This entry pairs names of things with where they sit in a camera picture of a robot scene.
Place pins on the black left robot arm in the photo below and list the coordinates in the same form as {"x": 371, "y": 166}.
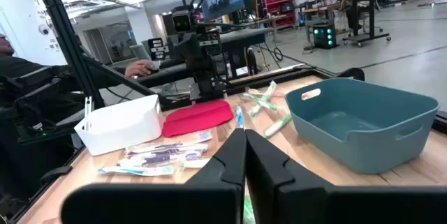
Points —
{"x": 206, "y": 84}

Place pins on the white plastic bin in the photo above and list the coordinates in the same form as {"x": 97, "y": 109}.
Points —
{"x": 118, "y": 126}

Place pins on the wrapped blue toothbrush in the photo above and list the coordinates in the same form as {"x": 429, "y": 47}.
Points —
{"x": 239, "y": 117}
{"x": 139, "y": 171}

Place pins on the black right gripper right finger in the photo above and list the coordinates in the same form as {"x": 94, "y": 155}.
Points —
{"x": 349, "y": 206}

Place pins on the teal plastic bin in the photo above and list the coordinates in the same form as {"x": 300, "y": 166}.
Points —
{"x": 349, "y": 147}

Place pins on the silver aluminium bar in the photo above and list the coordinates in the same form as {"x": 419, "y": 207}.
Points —
{"x": 88, "y": 109}

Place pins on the black standing desk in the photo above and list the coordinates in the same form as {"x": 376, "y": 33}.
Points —
{"x": 363, "y": 11}

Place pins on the purple toothbrush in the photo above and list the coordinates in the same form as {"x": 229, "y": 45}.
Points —
{"x": 164, "y": 147}
{"x": 157, "y": 159}

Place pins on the red storage rack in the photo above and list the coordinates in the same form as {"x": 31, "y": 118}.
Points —
{"x": 279, "y": 4}

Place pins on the person's hand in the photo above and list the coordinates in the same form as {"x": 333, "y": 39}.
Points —
{"x": 138, "y": 68}

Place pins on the person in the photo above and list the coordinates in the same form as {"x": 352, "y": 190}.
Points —
{"x": 21, "y": 70}

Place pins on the red plastic bin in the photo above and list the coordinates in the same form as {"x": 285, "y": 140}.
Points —
{"x": 195, "y": 117}

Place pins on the wrapped green toothbrush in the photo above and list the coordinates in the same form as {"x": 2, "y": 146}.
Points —
{"x": 248, "y": 213}
{"x": 269, "y": 91}
{"x": 260, "y": 102}
{"x": 277, "y": 125}

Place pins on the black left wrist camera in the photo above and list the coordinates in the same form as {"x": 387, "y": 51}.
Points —
{"x": 181, "y": 23}

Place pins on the black computer mouse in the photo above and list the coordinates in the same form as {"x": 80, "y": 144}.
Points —
{"x": 154, "y": 70}

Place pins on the black table clamp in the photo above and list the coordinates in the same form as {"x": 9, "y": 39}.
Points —
{"x": 56, "y": 175}
{"x": 352, "y": 74}

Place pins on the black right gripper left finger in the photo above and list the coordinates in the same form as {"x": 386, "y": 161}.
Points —
{"x": 157, "y": 206}

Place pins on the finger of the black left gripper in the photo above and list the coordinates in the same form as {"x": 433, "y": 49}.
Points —
{"x": 190, "y": 47}
{"x": 179, "y": 47}

